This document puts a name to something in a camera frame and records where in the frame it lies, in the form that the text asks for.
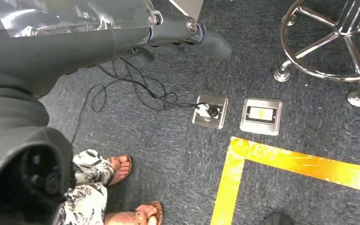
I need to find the standing person's foot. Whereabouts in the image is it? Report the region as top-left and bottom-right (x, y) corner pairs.
(104, 201), (165, 225)
(107, 154), (134, 187)

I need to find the floor socket with plug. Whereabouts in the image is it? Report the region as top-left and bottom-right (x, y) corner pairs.
(192, 94), (229, 130)

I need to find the closed steel floor socket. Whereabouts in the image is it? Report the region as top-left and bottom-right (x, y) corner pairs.
(240, 98), (283, 136)

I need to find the yellow floor tape corner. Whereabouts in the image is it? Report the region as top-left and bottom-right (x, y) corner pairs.
(210, 136), (360, 225)

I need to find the black rounded object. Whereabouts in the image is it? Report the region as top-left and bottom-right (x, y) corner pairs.
(262, 212), (295, 225)

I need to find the chrome stool base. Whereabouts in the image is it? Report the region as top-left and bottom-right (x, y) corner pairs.
(273, 0), (360, 108)

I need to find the thin black cable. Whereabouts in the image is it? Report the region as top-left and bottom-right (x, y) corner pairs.
(71, 59), (178, 145)

